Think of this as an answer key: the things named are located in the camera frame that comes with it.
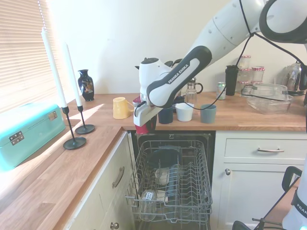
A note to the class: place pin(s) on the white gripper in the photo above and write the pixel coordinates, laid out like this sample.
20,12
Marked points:
144,116

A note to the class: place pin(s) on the red speckled enamel mug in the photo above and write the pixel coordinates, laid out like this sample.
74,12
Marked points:
141,129

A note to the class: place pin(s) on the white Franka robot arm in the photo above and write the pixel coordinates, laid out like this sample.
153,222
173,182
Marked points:
216,31

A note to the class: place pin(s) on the built-in dishwasher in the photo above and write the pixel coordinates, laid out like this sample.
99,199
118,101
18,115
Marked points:
172,137

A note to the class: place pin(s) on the yellow mug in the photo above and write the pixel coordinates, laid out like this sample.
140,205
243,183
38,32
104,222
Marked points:
121,107

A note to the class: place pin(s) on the navy blue cup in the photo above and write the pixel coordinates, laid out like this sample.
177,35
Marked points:
165,117

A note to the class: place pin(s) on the white cup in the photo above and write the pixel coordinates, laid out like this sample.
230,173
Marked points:
184,113

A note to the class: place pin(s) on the dark blue plate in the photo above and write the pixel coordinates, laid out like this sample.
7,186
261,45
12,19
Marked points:
163,158

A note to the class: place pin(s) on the clear glass bowl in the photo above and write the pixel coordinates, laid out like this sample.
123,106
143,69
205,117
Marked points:
163,176

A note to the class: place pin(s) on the grey blue cup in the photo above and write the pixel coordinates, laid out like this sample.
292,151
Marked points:
208,115

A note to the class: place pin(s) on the black kitchen utensil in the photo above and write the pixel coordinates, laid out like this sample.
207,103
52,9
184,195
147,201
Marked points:
176,61

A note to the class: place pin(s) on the short black candle holder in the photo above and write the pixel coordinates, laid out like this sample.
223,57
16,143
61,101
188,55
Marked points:
85,129

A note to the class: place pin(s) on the green silver drink can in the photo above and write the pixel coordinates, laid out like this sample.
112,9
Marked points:
220,92

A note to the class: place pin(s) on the dark blue painted vase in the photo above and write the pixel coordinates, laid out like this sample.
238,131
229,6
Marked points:
86,88

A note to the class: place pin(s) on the tall black candle holder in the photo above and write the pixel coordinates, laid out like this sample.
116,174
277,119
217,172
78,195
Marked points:
74,143

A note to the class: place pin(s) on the clear drinking glass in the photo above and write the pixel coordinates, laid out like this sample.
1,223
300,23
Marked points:
147,206

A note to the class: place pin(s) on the silver cabinet door knob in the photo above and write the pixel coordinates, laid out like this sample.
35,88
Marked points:
114,225
227,171

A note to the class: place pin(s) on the black shaker bottle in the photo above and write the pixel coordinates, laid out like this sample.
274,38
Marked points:
231,81

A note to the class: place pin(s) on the tall white candle right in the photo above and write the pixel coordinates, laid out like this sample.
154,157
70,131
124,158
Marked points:
72,74

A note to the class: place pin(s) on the tall white candle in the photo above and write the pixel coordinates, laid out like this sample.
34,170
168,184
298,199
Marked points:
72,74
54,69

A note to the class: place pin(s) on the glass jar gingham lid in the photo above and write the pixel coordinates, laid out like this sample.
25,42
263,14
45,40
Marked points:
245,61
258,73
243,86
244,74

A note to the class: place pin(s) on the clear plastic container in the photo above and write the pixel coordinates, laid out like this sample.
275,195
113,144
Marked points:
268,103

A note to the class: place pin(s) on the teal metal bread box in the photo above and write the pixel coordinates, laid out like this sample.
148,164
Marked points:
28,134

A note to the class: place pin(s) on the steel kettle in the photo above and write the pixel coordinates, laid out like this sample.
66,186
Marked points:
293,76

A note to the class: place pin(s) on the white window blind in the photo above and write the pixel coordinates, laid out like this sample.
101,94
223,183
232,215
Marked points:
21,48

